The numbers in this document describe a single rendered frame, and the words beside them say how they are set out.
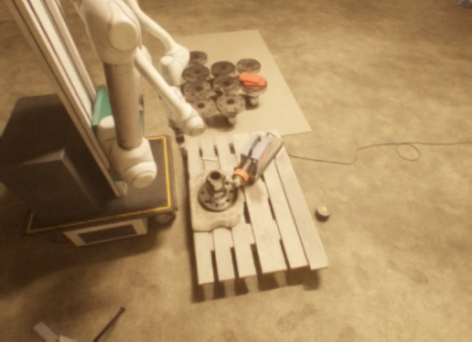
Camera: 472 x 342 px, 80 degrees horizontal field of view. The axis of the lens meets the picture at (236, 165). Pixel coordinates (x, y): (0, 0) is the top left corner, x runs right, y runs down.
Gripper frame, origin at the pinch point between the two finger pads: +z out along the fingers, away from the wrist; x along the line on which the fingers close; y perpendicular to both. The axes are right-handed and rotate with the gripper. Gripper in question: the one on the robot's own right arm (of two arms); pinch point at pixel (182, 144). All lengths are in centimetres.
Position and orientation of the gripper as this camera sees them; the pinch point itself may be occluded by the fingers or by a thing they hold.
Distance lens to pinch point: 168.6
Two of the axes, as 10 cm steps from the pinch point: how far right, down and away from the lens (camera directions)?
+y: -9.8, 1.6, -1.3
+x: 2.1, 7.6, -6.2
